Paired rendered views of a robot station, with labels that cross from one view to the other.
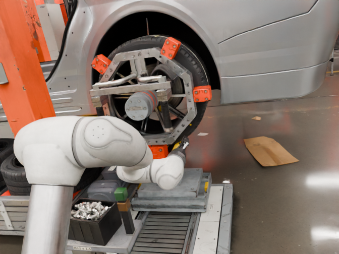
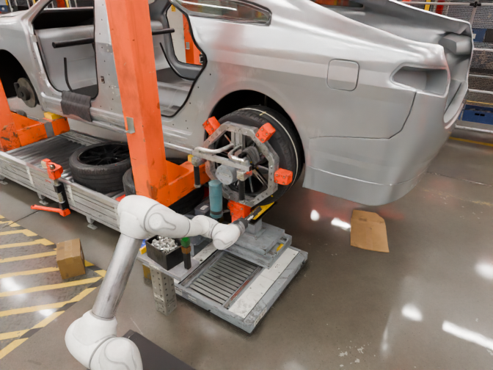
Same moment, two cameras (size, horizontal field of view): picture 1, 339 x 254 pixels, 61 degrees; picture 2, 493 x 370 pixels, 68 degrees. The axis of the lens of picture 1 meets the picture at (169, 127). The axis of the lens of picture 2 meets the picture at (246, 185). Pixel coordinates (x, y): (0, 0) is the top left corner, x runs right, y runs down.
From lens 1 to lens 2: 0.96 m
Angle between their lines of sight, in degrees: 17
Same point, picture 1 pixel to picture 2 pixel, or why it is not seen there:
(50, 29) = not seen: hidden behind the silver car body
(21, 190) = not seen: hidden behind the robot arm
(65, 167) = (139, 230)
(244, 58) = (329, 158)
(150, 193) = not seen: hidden behind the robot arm
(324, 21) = (403, 150)
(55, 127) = (139, 207)
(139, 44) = (244, 119)
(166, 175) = (219, 239)
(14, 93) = (137, 141)
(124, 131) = (170, 223)
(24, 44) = (152, 106)
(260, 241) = (298, 309)
